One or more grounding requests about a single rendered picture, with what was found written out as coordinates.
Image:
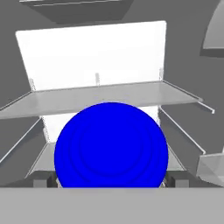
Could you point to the blue round-capped bottle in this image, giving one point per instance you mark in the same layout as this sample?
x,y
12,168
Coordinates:
x,y
110,145

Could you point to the pale grey fridge door bin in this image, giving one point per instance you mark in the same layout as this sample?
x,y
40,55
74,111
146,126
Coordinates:
x,y
211,167

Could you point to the curved grey fridge door bin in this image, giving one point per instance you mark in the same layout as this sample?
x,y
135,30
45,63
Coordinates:
x,y
215,32

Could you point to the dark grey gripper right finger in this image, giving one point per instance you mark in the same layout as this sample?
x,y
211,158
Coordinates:
x,y
182,183

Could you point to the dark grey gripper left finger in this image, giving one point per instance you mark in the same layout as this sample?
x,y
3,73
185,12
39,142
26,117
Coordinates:
x,y
40,183

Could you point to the wide grey fridge shelf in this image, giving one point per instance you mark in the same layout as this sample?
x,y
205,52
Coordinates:
x,y
87,97

